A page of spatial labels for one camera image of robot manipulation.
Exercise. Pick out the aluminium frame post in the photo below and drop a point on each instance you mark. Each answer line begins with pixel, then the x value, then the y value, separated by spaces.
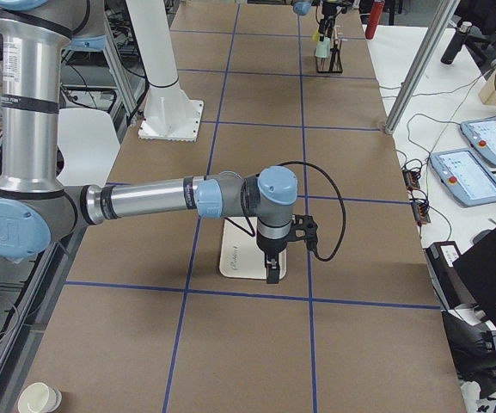
pixel 428 45

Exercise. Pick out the near blue teach pendant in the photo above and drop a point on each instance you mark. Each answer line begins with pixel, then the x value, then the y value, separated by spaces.
pixel 465 176

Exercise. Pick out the red water bottle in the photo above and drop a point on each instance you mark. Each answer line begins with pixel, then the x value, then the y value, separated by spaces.
pixel 374 19

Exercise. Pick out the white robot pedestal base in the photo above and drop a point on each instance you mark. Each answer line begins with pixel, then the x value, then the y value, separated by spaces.
pixel 168 112

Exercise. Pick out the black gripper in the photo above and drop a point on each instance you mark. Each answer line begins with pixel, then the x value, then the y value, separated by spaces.
pixel 327 25
pixel 272 246

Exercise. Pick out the far blue teach pendant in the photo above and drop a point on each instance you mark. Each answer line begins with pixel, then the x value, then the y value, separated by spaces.
pixel 481 136

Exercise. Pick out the blue teach pendant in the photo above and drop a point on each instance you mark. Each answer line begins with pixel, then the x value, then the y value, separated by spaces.
pixel 465 176
pixel 481 136

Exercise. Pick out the black wire cup rack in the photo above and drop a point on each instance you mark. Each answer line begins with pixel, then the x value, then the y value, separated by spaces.
pixel 333 64

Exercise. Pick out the cream rabbit tray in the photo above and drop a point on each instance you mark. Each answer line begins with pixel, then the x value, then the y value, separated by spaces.
pixel 240 257

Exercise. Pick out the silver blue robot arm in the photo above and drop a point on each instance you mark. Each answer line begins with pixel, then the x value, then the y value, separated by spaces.
pixel 302 7
pixel 36 209

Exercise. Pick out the white paper cup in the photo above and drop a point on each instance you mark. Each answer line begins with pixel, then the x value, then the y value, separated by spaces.
pixel 39 398

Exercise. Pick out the black water bottle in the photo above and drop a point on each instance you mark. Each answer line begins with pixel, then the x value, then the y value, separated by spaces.
pixel 456 43

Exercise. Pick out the light green plastic cup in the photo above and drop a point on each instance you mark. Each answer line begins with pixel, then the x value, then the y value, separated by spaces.
pixel 322 49

